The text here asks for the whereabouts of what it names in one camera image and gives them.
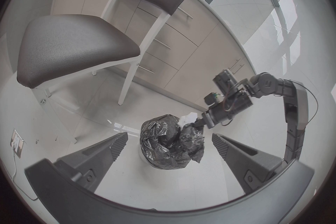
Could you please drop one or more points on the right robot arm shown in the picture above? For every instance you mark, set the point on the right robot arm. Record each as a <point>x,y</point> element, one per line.
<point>294,102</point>

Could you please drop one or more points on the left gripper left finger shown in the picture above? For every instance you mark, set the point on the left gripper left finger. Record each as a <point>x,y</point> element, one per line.
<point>91,160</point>

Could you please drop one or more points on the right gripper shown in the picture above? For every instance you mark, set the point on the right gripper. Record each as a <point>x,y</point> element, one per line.
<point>228,110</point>

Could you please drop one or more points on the black plastic bag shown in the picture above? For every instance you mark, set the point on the black plastic bag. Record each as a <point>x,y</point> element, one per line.
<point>154,139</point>

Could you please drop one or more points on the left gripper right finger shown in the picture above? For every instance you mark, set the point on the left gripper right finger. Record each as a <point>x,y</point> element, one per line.
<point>249,162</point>

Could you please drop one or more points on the black plastic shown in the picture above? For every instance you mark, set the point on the black plastic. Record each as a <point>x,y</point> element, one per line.
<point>195,141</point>

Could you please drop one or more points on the grey chair with white frame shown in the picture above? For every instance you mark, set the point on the grey chair with white frame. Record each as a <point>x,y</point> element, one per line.
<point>78,39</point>

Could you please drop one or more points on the beige cabinet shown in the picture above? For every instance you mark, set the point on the beige cabinet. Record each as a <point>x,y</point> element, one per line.
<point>183,39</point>

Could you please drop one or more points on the white paper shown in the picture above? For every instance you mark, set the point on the white paper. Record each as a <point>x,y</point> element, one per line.
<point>187,118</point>

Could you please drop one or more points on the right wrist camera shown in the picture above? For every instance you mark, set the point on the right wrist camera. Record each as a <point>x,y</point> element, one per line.
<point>211,98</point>

